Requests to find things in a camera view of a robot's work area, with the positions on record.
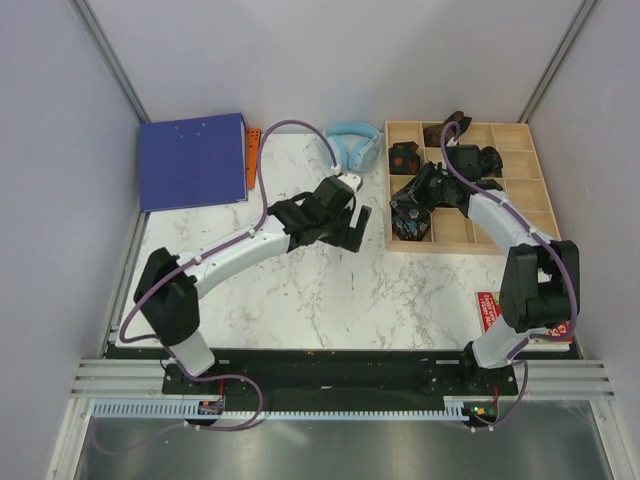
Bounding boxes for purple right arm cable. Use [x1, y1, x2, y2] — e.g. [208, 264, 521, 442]
[439, 120, 581, 435]

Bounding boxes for navy floral necktie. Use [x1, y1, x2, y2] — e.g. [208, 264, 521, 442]
[389, 185, 435, 241]

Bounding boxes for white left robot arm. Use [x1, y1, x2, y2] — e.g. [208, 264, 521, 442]
[134, 173, 371, 393]

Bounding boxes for light blue headphones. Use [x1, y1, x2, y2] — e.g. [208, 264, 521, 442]
[324, 121, 382, 173]

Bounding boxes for blue ring binder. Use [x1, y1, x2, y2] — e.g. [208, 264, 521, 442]
[138, 113, 247, 212]

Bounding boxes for black glossy rolled tie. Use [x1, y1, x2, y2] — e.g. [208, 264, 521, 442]
[480, 146, 503, 178]

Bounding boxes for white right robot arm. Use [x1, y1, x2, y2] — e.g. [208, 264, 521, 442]
[390, 145, 580, 394]

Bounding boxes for brown patterned rolled tie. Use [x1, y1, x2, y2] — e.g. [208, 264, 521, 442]
[423, 111, 472, 148]

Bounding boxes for dark orange-dotted rolled tie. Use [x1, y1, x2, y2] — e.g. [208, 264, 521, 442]
[388, 141, 421, 175]

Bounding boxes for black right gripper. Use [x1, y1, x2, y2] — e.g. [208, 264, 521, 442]
[391, 161, 455, 213]

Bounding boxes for wooden compartment tray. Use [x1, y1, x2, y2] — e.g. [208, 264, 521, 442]
[383, 119, 565, 259]

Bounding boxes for red children's book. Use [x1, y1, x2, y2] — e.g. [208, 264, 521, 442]
[476, 291, 573, 352]

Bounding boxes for white cable duct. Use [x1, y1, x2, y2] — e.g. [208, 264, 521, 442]
[91, 399, 497, 422]

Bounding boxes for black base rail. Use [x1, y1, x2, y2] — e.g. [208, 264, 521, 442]
[162, 349, 518, 411]

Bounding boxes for orange perforated plastic piece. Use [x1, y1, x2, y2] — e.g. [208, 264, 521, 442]
[246, 128, 262, 190]

